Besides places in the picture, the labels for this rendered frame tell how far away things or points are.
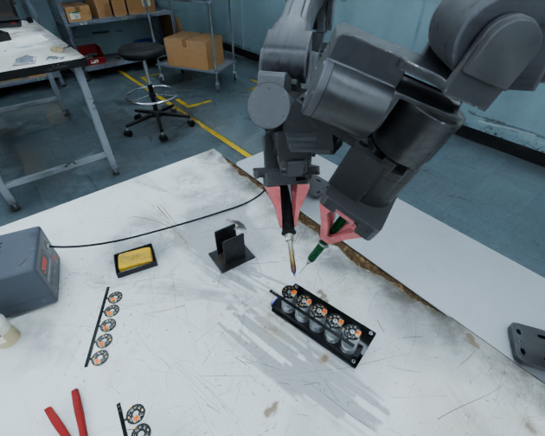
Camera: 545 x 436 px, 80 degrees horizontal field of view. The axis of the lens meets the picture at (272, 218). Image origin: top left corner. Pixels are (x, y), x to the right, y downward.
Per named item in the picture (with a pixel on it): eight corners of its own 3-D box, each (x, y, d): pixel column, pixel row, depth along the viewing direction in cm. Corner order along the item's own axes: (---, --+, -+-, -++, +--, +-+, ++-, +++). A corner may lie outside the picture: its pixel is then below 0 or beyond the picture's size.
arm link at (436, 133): (355, 158, 29) (402, 89, 23) (354, 123, 32) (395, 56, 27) (423, 185, 30) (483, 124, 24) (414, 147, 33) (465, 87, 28)
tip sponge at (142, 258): (153, 247, 68) (150, 242, 67) (157, 266, 64) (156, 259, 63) (115, 259, 66) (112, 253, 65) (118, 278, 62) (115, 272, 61)
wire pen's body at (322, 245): (313, 266, 45) (353, 218, 37) (304, 259, 45) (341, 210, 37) (318, 258, 46) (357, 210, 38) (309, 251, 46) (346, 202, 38)
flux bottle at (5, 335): (-5, 337, 53) (-44, 302, 46) (19, 326, 54) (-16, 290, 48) (-3, 354, 51) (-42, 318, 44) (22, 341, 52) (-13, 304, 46)
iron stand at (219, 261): (245, 274, 67) (267, 235, 64) (211, 273, 61) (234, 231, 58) (231, 256, 71) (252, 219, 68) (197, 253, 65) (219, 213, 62)
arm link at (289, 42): (313, 57, 44) (340, -50, 59) (250, 53, 46) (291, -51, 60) (311, 123, 55) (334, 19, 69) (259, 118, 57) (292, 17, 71)
